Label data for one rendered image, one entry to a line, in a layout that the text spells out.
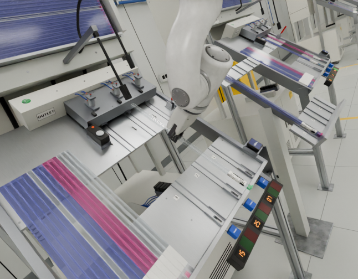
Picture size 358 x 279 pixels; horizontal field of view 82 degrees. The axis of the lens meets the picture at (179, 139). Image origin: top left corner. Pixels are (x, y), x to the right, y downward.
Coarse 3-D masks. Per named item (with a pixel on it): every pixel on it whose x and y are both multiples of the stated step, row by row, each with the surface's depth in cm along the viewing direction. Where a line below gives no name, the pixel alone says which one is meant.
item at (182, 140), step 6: (138, 108) 76; (144, 114) 75; (150, 120) 74; (156, 120) 73; (162, 126) 72; (180, 138) 69; (186, 144) 69; (192, 144) 69; (192, 150) 68; (198, 150) 67; (204, 156) 66; (210, 162) 66; (216, 162) 65; (222, 168) 64; (246, 186) 61
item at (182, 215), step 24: (216, 144) 80; (192, 168) 71; (216, 168) 72; (240, 168) 74; (168, 192) 63; (192, 192) 64; (216, 192) 66; (240, 192) 67; (144, 216) 57; (168, 216) 58; (192, 216) 59; (216, 216) 60; (168, 240) 54; (192, 240) 55; (192, 264) 51
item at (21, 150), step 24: (72, 120) 76; (120, 120) 80; (144, 120) 82; (168, 120) 84; (0, 144) 64; (24, 144) 65; (48, 144) 67; (72, 144) 68; (120, 144) 72; (0, 168) 59; (24, 168) 60; (96, 168) 64; (0, 192) 54
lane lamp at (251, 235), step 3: (246, 231) 60; (249, 231) 60; (252, 231) 60; (246, 234) 59; (249, 234) 60; (252, 234) 60; (255, 234) 60; (249, 237) 59; (252, 237) 59; (255, 237) 59; (252, 240) 58; (255, 240) 59
